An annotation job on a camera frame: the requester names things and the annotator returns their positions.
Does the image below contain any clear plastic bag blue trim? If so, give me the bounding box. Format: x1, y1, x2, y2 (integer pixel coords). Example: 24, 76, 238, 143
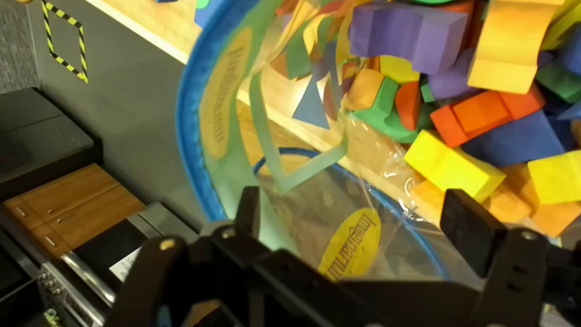
174, 0, 581, 283

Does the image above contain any blue foam block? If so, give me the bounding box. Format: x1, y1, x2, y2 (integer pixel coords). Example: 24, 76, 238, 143
465, 110, 568, 167
558, 39, 581, 76

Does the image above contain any wooden cabinet door panel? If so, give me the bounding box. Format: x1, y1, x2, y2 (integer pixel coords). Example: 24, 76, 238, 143
2, 161, 147, 259

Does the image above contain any dark grey cabinet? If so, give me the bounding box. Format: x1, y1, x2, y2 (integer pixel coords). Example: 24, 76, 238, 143
0, 85, 104, 201

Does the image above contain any red rounded foam block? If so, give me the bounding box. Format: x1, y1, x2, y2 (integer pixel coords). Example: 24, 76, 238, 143
394, 79, 425, 132

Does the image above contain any stainless steel panel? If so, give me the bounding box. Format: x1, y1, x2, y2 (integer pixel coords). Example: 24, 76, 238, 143
122, 201, 202, 256

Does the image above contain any chrome handle bar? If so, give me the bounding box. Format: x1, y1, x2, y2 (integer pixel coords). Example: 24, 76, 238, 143
35, 248, 118, 327

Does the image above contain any black appliance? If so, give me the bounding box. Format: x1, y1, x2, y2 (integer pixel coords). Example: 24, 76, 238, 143
71, 216, 147, 274

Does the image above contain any yellow black hazard tape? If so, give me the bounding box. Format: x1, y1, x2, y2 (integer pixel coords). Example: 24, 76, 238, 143
40, 0, 91, 85

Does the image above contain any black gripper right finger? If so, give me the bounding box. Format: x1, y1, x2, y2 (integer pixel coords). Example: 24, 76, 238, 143
440, 187, 581, 327

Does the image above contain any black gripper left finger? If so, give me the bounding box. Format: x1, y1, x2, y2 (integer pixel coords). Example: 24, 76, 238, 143
102, 185, 341, 327

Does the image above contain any yellow orange foam block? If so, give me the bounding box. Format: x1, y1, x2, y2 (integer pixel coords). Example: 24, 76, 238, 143
467, 0, 567, 96

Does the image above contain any small yellow foam block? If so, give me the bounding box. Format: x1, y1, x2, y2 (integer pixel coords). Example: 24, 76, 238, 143
378, 54, 421, 85

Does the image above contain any yellow rectangular foam block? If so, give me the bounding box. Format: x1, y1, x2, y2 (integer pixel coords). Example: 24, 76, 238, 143
403, 128, 508, 203

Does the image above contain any orange red foam block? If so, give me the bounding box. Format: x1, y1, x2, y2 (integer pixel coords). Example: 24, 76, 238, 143
429, 88, 547, 148

